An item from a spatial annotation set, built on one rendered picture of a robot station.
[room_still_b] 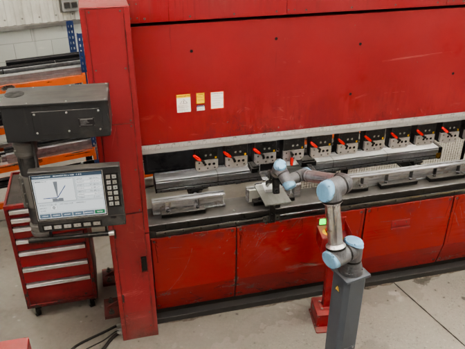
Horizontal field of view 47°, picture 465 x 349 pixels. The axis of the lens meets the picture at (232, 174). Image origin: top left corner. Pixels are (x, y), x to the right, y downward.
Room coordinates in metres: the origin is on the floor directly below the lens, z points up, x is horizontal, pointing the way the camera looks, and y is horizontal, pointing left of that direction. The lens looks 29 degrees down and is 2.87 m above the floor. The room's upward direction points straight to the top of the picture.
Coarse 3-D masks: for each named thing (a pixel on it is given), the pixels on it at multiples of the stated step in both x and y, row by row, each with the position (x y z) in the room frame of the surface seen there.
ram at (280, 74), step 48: (144, 48) 3.05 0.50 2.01; (192, 48) 3.12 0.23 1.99; (240, 48) 3.19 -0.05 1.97; (288, 48) 3.26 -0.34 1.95; (336, 48) 3.34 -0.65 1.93; (384, 48) 3.42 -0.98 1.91; (432, 48) 3.50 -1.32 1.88; (144, 96) 3.04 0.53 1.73; (192, 96) 3.11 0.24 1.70; (240, 96) 3.19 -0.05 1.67; (288, 96) 3.26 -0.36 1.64; (336, 96) 3.35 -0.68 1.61; (384, 96) 3.43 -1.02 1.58; (432, 96) 3.52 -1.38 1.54; (144, 144) 3.04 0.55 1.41
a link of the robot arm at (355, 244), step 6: (348, 240) 2.58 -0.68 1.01; (354, 240) 2.59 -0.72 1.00; (360, 240) 2.59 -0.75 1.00; (348, 246) 2.55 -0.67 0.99; (354, 246) 2.54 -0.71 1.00; (360, 246) 2.54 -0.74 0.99; (354, 252) 2.53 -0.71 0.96; (360, 252) 2.55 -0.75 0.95; (354, 258) 2.53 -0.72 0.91; (360, 258) 2.55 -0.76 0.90
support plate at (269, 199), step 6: (258, 186) 3.22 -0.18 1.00; (258, 192) 3.15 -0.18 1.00; (264, 192) 3.15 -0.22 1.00; (282, 192) 3.15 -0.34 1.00; (264, 198) 3.06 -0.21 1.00; (270, 198) 3.06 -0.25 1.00; (276, 198) 3.06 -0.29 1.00; (282, 198) 3.06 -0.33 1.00; (288, 198) 3.06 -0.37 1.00; (264, 204) 3.00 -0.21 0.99; (270, 204) 2.99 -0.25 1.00; (276, 204) 3.00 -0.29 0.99
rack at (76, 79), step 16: (80, 48) 4.42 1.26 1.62; (48, 80) 4.30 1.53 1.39; (64, 80) 4.35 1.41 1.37; (80, 80) 4.41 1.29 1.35; (0, 128) 4.10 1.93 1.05; (96, 144) 4.43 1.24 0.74; (48, 160) 4.25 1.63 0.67; (64, 160) 4.30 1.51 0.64; (96, 160) 4.42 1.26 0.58; (144, 176) 4.61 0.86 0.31; (0, 208) 4.04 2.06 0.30
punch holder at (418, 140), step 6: (414, 126) 3.54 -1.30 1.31; (420, 126) 3.51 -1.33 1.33; (426, 126) 3.52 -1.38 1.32; (432, 126) 3.53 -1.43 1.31; (414, 132) 3.52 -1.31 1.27; (426, 132) 3.52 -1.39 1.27; (414, 138) 3.51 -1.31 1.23; (420, 138) 3.51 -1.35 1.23; (426, 138) 3.54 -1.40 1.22; (432, 138) 3.53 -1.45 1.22; (414, 144) 3.52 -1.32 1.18; (420, 144) 3.51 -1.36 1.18; (426, 144) 3.52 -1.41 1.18
